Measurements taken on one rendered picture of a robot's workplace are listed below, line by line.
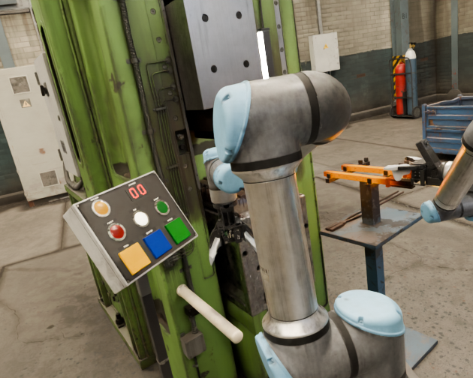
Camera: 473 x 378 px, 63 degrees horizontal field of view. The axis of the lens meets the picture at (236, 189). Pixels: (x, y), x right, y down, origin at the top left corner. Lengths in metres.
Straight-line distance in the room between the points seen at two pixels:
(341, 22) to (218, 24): 7.78
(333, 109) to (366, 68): 8.99
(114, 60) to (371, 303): 1.18
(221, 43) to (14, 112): 5.46
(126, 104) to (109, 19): 0.30
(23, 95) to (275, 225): 6.30
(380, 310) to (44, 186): 6.40
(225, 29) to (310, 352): 1.22
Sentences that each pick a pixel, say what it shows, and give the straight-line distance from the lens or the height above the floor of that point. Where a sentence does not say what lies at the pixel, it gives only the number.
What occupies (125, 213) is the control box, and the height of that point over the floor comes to 1.12.
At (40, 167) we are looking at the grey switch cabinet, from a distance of 6.83.
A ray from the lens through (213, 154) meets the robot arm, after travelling 1.04.
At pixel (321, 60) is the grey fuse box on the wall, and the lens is 8.71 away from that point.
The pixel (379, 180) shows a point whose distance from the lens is 1.67.
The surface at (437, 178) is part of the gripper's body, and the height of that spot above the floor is 1.01.
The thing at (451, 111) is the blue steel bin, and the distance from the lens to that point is 5.37.
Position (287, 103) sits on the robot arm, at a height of 1.42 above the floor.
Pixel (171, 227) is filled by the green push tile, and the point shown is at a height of 1.03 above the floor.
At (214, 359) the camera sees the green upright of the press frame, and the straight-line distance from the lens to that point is 2.03.
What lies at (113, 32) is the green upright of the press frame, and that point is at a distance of 1.55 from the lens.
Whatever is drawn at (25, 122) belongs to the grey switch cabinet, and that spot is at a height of 1.30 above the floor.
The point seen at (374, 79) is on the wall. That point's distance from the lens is 9.75.
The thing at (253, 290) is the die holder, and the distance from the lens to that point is 1.72.
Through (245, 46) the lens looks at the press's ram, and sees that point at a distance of 1.62.
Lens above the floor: 1.48
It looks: 16 degrees down
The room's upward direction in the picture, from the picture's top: 10 degrees counter-clockwise
